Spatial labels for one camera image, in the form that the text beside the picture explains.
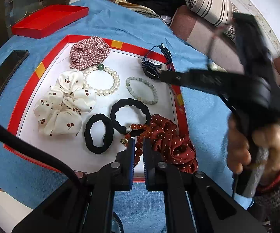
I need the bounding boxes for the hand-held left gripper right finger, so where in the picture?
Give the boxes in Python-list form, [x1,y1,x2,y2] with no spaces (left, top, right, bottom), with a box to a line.
[143,141,268,233]

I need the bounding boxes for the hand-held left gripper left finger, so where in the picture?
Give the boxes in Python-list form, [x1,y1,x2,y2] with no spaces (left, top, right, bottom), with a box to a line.
[11,141,136,233]

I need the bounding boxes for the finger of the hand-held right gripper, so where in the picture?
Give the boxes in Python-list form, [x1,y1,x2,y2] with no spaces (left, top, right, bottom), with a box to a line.
[232,13,275,78]
[160,69,230,90]

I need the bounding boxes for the red agate bead bracelet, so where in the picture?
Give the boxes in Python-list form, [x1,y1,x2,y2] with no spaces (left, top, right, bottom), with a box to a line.
[121,123,155,173]

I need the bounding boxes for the red polka dot scrunchie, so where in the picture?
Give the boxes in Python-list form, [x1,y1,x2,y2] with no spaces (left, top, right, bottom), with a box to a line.
[150,114,199,174]

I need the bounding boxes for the navy hair tie bundle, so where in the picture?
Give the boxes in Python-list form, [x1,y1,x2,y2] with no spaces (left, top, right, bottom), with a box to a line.
[140,53,176,81]

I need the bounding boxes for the black thick hair tie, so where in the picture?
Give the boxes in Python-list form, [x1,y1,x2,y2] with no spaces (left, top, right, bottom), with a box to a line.
[84,114,115,154]

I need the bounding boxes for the black wavy hair tie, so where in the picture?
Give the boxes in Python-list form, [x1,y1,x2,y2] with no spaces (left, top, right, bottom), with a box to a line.
[110,98,151,136]

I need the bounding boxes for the pale green bead bracelet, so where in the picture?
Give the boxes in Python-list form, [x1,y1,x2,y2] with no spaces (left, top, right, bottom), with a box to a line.
[126,76,159,105]

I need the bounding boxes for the red box with white lining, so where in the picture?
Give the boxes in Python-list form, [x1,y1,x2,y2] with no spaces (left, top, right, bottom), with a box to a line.
[3,34,197,183]

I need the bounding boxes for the white pearl bracelet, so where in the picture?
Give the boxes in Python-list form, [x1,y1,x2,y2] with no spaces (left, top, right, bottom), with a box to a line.
[82,64,120,96]

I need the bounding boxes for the white cherry print scrunchie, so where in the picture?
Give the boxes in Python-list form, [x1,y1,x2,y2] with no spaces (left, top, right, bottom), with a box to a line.
[33,70,97,137]

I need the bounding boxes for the red plaid scrunchie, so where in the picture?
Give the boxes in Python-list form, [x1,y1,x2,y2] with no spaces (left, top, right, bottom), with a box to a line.
[69,36,111,71]

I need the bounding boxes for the person's right hand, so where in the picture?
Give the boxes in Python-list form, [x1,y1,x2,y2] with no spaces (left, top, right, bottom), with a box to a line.
[227,119,280,188]

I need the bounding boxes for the blue blanket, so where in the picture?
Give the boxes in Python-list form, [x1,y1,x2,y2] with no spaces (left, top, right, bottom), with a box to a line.
[0,0,255,233]

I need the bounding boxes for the pink sofa cushion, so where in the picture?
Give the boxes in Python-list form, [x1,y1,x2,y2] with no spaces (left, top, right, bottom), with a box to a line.
[169,5,245,73]

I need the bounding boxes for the striped floral pillow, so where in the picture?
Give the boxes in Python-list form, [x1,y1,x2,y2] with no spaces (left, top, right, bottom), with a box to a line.
[187,0,238,41]

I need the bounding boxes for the beige patterned scarf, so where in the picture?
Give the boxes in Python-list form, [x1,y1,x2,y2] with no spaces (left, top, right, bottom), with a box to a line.
[113,0,163,19]

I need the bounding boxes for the black smartphone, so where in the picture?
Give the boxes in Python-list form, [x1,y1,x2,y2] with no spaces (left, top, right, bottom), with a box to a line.
[0,50,30,108]

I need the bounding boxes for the red box lid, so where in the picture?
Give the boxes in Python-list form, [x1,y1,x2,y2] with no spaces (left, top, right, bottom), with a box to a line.
[11,5,89,40]

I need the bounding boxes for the black cable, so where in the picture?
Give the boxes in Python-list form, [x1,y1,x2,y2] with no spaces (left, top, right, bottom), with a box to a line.
[0,112,123,233]

